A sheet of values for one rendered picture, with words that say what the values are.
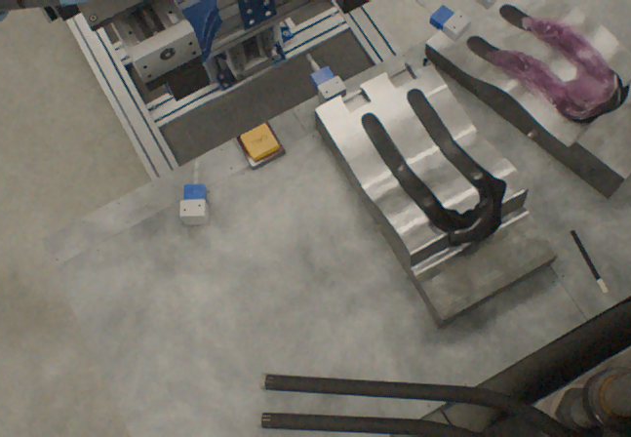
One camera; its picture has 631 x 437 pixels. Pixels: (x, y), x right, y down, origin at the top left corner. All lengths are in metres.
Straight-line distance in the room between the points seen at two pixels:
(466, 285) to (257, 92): 1.14
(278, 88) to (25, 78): 0.94
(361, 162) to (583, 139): 0.44
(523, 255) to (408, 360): 0.30
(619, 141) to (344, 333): 0.65
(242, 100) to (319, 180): 0.82
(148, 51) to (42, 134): 1.22
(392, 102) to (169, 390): 0.73
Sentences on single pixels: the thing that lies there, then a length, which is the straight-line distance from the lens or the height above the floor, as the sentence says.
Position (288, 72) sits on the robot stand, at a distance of 2.46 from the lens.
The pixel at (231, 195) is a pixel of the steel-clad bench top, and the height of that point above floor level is 0.80.
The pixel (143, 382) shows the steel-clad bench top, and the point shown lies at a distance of 1.60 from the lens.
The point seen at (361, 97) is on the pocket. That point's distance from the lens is 1.67.
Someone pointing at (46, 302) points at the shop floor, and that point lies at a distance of 2.59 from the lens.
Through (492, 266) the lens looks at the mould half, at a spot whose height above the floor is 0.86.
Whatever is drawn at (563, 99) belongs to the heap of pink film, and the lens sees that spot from 1.67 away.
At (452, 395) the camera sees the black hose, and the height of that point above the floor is 0.91.
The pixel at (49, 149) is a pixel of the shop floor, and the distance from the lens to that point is 2.77.
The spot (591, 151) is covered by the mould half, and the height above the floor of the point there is 0.91.
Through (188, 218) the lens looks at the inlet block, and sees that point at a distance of 1.62.
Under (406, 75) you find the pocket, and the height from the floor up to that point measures 0.86.
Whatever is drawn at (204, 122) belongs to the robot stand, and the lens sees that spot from 2.42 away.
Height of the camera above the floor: 2.33
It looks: 71 degrees down
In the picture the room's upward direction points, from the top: 10 degrees counter-clockwise
